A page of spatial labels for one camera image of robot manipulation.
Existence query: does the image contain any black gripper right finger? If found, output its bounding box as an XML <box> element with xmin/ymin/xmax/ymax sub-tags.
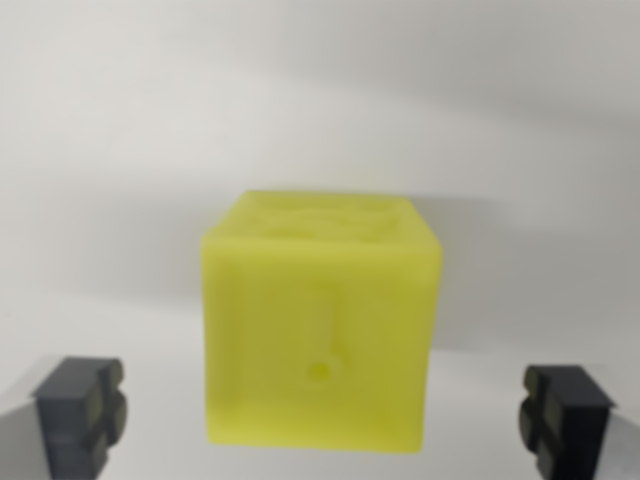
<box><xmin>516</xmin><ymin>363</ymin><xmax>640</xmax><ymax>480</ymax></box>

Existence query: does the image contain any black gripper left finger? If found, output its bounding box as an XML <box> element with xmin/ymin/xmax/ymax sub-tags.
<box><xmin>0</xmin><ymin>354</ymin><xmax>129</xmax><ymax>480</ymax></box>

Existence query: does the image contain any yellow cube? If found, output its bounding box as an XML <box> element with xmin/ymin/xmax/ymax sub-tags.
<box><xmin>199</xmin><ymin>188</ymin><xmax>445</xmax><ymax>456</ymax></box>

